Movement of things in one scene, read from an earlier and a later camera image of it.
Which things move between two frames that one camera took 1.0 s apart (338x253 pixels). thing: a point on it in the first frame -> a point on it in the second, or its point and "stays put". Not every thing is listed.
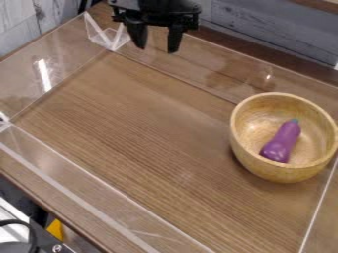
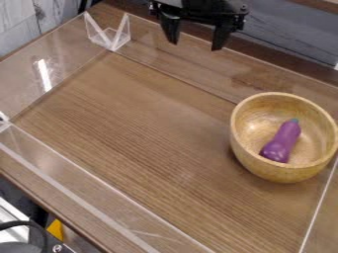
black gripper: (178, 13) -> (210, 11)
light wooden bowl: (257, 121) stays put
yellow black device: (56, 229) stays put
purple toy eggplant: (277, 150) stays put
